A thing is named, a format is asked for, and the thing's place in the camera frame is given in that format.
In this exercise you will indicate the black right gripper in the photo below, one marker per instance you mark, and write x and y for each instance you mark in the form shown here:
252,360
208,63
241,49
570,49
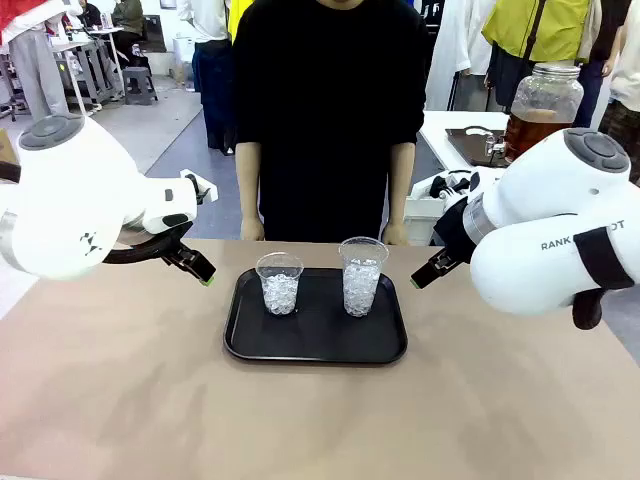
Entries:
452,225

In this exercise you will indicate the tall clear plastic cup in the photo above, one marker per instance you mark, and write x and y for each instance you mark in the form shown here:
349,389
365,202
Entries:
360,285

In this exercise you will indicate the person's right forearm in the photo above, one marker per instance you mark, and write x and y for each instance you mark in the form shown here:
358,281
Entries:
248,180

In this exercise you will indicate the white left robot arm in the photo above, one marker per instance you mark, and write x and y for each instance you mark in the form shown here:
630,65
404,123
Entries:
75,190

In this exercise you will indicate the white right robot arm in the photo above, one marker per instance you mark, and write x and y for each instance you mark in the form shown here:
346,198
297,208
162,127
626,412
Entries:
540,200

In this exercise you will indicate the person's left forearm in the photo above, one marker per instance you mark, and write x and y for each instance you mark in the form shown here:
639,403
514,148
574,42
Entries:
401,180

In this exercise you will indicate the short clear iced cup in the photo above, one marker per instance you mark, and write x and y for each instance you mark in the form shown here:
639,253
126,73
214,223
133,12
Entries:
280,295

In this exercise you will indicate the person's left hand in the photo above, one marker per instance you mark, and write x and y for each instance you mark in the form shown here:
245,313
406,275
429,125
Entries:
396,234

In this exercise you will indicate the person's right hand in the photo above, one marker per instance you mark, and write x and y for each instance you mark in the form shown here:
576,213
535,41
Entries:
252,230

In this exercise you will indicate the dark brown side tray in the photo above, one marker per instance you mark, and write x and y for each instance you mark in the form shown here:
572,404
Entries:
465,145

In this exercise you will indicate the black plastic serving tray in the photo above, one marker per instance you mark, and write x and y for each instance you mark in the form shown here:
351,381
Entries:
315,340

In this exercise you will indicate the white side table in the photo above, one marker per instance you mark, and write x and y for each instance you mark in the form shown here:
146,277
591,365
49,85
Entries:
475,120

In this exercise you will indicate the bystander white shirt blue trousers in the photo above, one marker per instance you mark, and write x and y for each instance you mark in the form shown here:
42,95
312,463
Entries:
212,90

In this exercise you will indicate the person torso black sweater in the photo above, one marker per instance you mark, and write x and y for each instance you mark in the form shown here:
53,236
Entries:
325,125

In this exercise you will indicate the grey plastic stool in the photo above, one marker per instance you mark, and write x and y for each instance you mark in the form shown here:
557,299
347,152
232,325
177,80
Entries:
140,85

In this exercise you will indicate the dark skirt on mannequin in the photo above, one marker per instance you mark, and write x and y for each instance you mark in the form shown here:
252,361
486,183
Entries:
505,80

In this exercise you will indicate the glass tea dispenser jar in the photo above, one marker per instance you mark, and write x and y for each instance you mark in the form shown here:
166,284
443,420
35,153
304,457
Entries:
545,100

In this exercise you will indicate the grey metal workbench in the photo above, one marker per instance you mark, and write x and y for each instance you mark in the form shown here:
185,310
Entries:
92,75

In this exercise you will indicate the white hanging garment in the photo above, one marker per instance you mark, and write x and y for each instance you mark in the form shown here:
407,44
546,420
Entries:
450,50

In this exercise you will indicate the yellow vest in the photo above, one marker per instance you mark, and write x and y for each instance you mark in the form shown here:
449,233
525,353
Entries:
239,20

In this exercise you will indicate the bystander in grey trousers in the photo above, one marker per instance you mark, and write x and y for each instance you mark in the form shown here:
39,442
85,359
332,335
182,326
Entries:
37,75

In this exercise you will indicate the bystander in dark green top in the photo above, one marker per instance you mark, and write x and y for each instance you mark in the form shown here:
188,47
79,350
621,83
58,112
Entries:
127,20

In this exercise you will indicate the yellow-green jacket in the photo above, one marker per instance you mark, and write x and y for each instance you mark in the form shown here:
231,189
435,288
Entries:
550,25

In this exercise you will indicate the bystander in cream shirt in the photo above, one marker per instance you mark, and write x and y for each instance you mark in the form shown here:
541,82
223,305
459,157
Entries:
627,75

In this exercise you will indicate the mannequin in black shirt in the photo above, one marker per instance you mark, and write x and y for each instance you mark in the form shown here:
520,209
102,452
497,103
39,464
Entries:
607,30

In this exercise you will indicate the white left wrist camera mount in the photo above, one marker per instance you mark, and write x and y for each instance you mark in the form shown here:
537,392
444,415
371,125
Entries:
207,189

